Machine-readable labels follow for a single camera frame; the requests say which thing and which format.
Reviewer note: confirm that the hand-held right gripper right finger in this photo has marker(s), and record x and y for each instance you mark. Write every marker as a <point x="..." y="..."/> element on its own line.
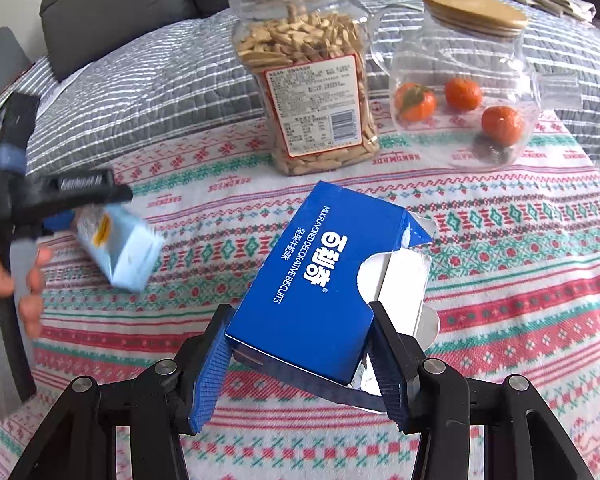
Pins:
<point x="392" y="375"/>

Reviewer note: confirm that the person's left hand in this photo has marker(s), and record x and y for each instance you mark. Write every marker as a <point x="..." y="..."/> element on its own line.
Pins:
<point x="32" y="300"/>

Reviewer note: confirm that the blue biscuit box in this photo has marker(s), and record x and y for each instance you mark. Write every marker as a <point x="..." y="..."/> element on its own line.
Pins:
<point x="305" y="285"/>

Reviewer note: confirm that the grey chair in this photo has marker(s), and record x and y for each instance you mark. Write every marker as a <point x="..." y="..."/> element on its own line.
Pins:
<point x="5" y="65"/>

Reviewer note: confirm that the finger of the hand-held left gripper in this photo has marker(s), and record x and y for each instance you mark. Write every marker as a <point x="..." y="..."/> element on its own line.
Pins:
<point x="60" y="222"/>
<point x="115" y="194"/>

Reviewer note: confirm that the light blue and white carton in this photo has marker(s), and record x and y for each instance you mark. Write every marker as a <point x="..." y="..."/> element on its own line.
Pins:
<point x="125" y="250"/>

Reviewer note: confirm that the glass jar with wooden lid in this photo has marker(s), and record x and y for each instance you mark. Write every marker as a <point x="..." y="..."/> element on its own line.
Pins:
<point x="470" y="50"/>

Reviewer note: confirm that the clear plastic biscuit jar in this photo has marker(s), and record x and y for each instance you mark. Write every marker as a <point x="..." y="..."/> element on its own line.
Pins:
<point x="305" y="60"/>

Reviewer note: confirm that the grey sofa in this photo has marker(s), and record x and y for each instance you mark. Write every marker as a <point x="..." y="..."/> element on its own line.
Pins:
<point x="115" y="0"/>

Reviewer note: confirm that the red and green printed blanket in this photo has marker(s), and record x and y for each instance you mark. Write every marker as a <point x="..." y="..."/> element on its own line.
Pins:
<point x="505" y="260"/>

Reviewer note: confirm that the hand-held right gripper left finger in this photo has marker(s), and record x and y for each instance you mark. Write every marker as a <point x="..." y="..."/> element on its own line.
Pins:
<point x="210" y="375"/>

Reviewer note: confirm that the tangerine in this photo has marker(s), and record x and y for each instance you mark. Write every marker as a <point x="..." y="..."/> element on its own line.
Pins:
<point x="501" y="125"/>
<point x="463" y="92"/>
<point x="415" y="102"/>

